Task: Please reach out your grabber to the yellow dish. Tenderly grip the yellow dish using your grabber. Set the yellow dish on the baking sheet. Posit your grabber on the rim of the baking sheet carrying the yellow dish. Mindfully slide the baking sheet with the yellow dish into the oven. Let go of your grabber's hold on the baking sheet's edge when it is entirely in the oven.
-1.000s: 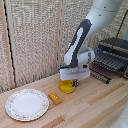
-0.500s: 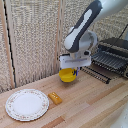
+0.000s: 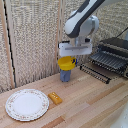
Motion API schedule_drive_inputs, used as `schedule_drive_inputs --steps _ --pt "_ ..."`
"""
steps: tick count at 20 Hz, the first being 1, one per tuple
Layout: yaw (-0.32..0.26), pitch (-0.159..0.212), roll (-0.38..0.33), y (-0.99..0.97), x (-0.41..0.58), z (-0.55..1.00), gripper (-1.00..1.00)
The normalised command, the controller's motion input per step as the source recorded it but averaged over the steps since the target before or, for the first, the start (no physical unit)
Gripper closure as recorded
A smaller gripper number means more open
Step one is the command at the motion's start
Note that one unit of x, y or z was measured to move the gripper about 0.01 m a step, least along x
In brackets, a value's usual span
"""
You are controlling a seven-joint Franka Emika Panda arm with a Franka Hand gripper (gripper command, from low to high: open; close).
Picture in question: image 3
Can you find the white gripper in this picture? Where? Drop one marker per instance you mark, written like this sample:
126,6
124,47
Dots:
76,48

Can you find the white floral rim plate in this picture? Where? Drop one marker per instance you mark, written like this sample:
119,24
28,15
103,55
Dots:
26,105

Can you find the blue cup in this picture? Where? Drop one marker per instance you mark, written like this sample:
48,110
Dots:
65,76

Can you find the orange rectangular block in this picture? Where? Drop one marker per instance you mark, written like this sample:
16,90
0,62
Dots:
55,98

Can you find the woven folding screen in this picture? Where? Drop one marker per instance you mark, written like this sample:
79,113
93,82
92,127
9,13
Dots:
33,40

